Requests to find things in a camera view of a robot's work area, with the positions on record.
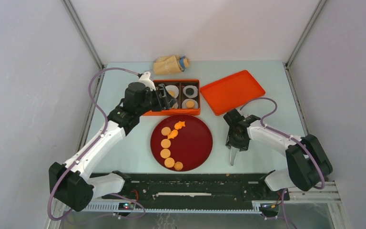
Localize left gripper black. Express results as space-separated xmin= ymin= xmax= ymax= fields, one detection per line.
xmin=137 ymin=84 xmax=177 ymax=116

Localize orange box lid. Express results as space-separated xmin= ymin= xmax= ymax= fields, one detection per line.
xmin=200 ymin=70 xmax=265 ymax=116

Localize round tan biscuit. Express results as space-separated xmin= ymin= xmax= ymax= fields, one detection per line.
xmin=168 ymin=90 xmax=177 ymax=98
xmin=161 ymin=127 xmax=171 ymax=136
xmin=160 ymin=148 xmax=171 ymax=159
xmin=161 ymin=139 xmax=171 ymax=149
xmin=164 ymin=157 xmax=175 ymax=168
xmin=185 ymin=100 xmax=195 ymax=108

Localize orange fish cookie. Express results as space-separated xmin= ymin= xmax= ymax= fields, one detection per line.
xmin=167 ymin=129 xmax=178 ymax=139
xmin=174 ymin=121 xmax=185 ymax=130

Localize swirl tan cookie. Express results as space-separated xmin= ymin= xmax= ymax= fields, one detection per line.
xmin=174 ymin=161 xmax=183 ymax=171

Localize beige cloth bundle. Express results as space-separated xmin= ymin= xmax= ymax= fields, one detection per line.
xmin=153 ymin=55 xmax=190 ymax=75

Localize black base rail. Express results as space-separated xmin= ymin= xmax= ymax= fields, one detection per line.
xmin=119 ymin=173 xmax=289 ymax=210

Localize metal tongs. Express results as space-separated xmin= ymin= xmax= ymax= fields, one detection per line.
xmin=229 ymin=146 xmax=239 ymax=166

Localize orange cookie box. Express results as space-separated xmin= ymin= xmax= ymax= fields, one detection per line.
xmin=144 ymin=79 xmax=201 ymax=116

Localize orange fish cookie upper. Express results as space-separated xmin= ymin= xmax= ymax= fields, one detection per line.
xmin=174 ymin=121 xmax=185 ymax=130

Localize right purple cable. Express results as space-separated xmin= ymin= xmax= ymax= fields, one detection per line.
xmin=240 ymin=97 xmax=326 ymax=229

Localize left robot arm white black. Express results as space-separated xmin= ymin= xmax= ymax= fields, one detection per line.
xmin=49 ymin=82 xmax=177 ymax=212

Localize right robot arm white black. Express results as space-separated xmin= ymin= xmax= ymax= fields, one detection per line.
xmin=224 ymin=109 xmax=333 ymax=199

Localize dark red round plate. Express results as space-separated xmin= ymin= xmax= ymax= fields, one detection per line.
xmin=150 ymin=114 xmax=213 ymax=172

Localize orange fish cookie lower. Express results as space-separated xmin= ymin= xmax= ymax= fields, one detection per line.
xmin=167 ymin=129 xmax=178 ymax=139

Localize black sandwich cookie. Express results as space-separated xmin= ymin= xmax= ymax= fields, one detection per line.
xmin=185 ymin=87 xmax=194 ymax=97

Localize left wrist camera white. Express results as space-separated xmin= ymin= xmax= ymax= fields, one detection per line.
xmin=138 ymin=71 xmax=156 ymax=91

